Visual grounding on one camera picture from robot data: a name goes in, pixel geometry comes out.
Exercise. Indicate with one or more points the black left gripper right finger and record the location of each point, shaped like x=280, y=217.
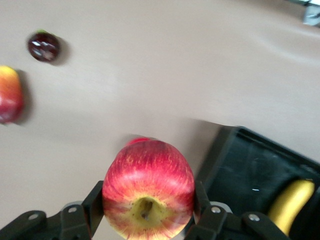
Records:
x=225, y=225

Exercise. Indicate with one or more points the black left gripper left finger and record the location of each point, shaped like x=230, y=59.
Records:
x=70, y=222

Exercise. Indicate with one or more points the black plastic box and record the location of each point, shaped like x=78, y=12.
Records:
x=250, y=170

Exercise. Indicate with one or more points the yellow banana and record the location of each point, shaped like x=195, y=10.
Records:
x=290, y=205

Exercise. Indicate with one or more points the red yellow apple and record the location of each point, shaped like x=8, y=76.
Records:
x=148, y=185

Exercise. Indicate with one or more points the red yellow mango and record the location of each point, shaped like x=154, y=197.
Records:
x=10, y=97

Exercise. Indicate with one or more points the brown table mat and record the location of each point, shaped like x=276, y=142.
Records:
x=150, y=75

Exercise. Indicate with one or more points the dark purple mangosteen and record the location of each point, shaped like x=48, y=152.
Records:
x=43, y=46

